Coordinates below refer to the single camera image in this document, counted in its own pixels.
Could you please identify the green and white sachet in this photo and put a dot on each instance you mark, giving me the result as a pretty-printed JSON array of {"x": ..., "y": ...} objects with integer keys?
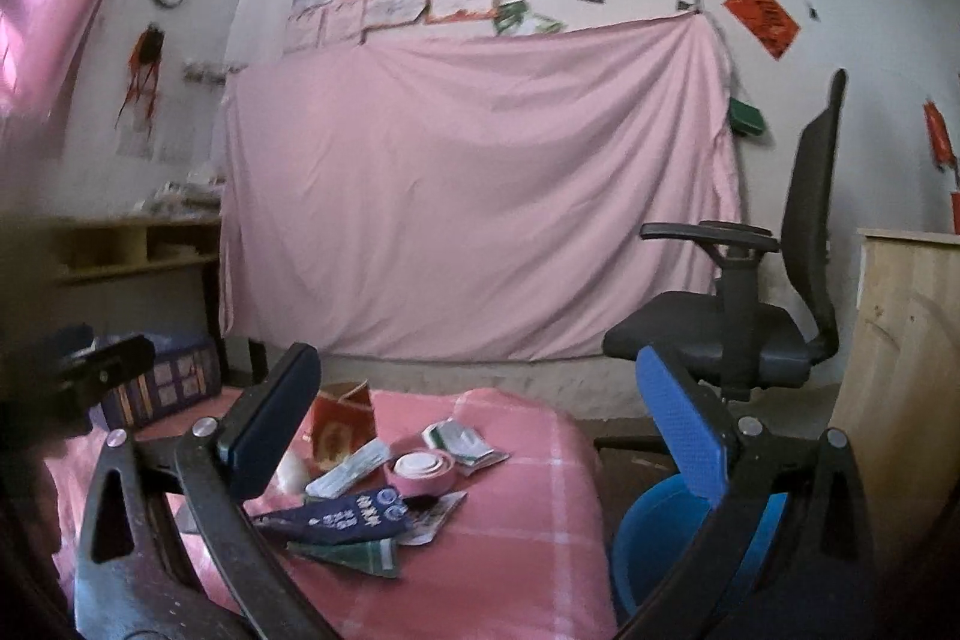
[{"x": 461, "y": 441}]

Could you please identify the white wall calendar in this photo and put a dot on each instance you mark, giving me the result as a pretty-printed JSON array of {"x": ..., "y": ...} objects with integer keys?
[{"x": 136, "y": 139}]

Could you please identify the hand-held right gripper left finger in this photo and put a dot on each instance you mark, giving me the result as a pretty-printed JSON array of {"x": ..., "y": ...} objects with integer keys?
[{"x": 270, "y": 419}]

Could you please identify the red wall hanging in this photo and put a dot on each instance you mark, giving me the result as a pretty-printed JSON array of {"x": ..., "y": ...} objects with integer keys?
[{"x": 940, "y": 134}]

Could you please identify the long white green wrapper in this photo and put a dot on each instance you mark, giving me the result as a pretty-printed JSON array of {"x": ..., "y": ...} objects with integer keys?
[{"x": 352, "y": 466}]

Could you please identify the blue plastic basin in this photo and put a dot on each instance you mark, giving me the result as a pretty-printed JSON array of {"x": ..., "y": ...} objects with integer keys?
[{"x": 652, "y": 535}]

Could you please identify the navy snack wrapper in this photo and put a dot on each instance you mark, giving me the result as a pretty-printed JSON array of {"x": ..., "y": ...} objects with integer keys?
[{"x": 352, "y": 512}]

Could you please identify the metal wall rack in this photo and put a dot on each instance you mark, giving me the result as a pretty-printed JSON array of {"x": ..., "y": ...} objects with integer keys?
[{"x": 214, "y": 72}]

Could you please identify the green box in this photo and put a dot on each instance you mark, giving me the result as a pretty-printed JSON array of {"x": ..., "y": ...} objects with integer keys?
[{"x": 748, "y": 117}]

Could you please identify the pile of white packets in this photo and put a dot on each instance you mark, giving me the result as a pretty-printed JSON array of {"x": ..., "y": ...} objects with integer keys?
[{"x": 184, "y": 197}]

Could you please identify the wooden shelf unit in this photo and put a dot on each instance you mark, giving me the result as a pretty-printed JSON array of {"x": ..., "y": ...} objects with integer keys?
[{"x": 112, "y": 246}]

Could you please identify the red diamond wall poster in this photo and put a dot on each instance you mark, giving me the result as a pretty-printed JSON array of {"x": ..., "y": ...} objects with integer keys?
[{"x": 761, "y": 18}]

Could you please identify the dark green wrapper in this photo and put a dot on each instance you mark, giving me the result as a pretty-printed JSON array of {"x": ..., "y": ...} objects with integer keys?
[{"x": 360, "y": 557}]

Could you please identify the black office chair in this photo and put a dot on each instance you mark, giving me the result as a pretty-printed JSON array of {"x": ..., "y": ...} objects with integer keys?
[{"x": 697, "y": 325}]

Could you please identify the pink checked blanket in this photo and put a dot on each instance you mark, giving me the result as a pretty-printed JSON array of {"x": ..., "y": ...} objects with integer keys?
[{"x": 510, "y": 535}]

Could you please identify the silver wrapper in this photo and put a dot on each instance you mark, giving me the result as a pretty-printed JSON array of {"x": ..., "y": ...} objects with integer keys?
[{"x": 435, "y": 512}]

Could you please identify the red hanging ornament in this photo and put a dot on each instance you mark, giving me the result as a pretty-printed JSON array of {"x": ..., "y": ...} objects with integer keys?
[{"x": 148, "y": 48}]

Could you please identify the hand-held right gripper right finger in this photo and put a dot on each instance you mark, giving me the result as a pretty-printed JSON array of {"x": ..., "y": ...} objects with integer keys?
[{"x": 679, "y": 430}]

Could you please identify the blue cardboard box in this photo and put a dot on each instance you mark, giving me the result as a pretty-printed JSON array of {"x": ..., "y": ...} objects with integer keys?
[{"x": 172, "y": 377}]

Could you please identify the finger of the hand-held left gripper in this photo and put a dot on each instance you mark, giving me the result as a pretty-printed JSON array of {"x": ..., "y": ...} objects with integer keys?
[{"x": 112, "y": 366}]

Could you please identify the light wooden cabinet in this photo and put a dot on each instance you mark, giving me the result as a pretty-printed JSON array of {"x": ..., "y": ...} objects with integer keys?
[{"x": 900, "y": 347}]

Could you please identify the pink tape roll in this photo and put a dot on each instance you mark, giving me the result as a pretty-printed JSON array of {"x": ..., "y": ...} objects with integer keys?
[{"x": 420, "y": 471}]

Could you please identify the large pink hanging sheet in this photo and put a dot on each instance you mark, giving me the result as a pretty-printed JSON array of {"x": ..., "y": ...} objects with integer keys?
[{"x": 480, "y": 175}]

